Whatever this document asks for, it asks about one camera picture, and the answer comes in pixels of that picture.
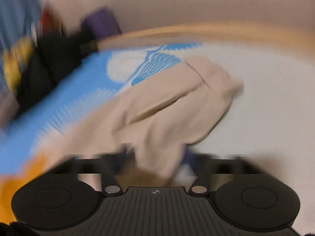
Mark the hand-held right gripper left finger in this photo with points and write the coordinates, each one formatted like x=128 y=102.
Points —
x=109 y=174

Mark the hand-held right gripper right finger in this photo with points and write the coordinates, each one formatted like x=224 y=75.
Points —
x=201 y=174

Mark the beige and yellow jacket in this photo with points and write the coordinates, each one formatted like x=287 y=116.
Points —
x=152 y=118

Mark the blue patterned bed sheet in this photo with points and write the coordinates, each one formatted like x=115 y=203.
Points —
x=270 y=103

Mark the purple box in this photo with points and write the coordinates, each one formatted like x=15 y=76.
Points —
x=101 y=23

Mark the blue curtain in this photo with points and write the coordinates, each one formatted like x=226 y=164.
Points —
x=14 y=17

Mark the yellow plush toy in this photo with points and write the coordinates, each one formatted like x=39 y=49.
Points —
x=16 y=61

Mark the black clothes pile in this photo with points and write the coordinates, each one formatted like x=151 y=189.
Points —
x=56 y=61

